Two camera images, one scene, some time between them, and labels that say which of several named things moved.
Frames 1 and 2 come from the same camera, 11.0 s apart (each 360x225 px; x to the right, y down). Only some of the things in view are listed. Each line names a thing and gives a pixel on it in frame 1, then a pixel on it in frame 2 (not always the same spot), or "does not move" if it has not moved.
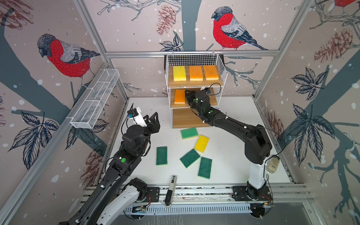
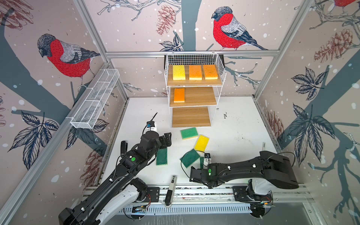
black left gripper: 154,125 -> 165,144
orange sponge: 196,73 does not move
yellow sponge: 179,73 does not move
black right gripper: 192,96 -> 198,170
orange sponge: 179,96 does not move
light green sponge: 189,133 does not move
